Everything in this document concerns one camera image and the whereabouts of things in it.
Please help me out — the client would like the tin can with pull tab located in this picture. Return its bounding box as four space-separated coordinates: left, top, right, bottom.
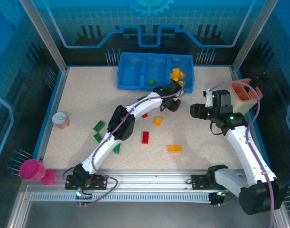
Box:
51 111 71 129

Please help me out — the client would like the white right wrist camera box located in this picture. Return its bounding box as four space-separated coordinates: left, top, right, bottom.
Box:
203 88 215 108

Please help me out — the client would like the slotted grey cable duct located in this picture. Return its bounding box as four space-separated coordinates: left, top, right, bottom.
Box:
30 192 212 203

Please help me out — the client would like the small black controller board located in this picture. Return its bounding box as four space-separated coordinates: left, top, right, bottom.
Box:
209 190 227 206
75 189 93 206

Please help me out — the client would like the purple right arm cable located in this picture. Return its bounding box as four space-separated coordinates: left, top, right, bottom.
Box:
207 80 278 228

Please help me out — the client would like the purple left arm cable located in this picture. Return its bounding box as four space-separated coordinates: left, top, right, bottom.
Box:
79 84 186 206

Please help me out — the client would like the beige holder with orange rim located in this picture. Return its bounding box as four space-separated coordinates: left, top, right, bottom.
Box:
230 78 263 114

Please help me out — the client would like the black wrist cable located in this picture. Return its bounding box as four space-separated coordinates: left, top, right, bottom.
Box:
210 123 225 136

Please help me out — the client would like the blue three-compartment plastic bin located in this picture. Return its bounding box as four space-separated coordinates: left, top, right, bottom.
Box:
116 52 195 94

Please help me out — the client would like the aluminium frame post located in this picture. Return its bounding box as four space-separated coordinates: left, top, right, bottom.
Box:
230 0 280 74
19 0 70 73

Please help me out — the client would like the pink dumbbell-shaped toy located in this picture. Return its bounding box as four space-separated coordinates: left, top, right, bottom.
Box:
19 159 57 186

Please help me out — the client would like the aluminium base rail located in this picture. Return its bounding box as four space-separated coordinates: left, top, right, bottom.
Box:
56 169 242 191

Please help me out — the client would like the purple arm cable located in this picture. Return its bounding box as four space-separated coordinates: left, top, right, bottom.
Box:
207 80 278 228
79 84 186 206

